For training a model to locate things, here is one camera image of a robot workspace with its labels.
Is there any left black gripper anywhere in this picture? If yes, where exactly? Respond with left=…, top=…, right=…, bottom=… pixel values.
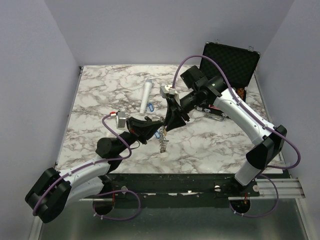
left=116, top=116, right=163, bottom=155

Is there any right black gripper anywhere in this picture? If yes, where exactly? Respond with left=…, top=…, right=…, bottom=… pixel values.
left=163, top=89, right=202, bottom=133

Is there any large metal keyring disc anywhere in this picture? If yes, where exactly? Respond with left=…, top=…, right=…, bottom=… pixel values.
left=158, top=126, right=169, bottom=153

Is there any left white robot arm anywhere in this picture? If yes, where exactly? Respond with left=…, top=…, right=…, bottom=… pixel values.
left=25, top=117, right=163, bottom=223

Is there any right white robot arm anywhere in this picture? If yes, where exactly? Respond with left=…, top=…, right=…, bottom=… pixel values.
left=160, top=65, right=287, bottom=196

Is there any black key fob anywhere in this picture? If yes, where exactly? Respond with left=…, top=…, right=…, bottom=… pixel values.
left=144, top=116, right=152, bottom=122

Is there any blue key tag near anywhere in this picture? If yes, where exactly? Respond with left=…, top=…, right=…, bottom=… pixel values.
left=154, top=131, right=161, bottom=139

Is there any blue key tag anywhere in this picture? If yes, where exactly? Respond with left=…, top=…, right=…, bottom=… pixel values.
left=148, top=103, right=154, bottom=112
left=154, top=131, right=161, bottom=139

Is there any blue key tag far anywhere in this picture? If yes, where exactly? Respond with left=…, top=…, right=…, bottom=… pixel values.
left=148, top=103, right=154, bottom=112

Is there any white microphone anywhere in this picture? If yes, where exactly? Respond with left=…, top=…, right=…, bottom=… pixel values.
left=139, top=79, right=153, bottom=116

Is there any black poker chip case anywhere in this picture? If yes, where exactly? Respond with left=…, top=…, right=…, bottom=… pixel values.
left=197, top=42, right=261, bottom=122

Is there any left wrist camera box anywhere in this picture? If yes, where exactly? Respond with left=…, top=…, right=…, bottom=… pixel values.
left=116, top=111, right=127, bottom=130

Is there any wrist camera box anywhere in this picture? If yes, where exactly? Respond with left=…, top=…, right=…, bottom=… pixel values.
left=116, top=111, right=127, bottom=130
left=159, top=84, right=180, bottom=104

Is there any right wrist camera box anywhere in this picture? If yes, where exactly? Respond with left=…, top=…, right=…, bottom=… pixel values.
left=159, top=84, right=180, bottom=104

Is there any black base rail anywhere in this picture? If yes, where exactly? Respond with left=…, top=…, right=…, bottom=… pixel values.
left=92, top=173, right=295, bottom=215

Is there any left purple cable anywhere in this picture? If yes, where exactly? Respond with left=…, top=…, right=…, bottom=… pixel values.
left=32, top=112, right=141, bottom=222

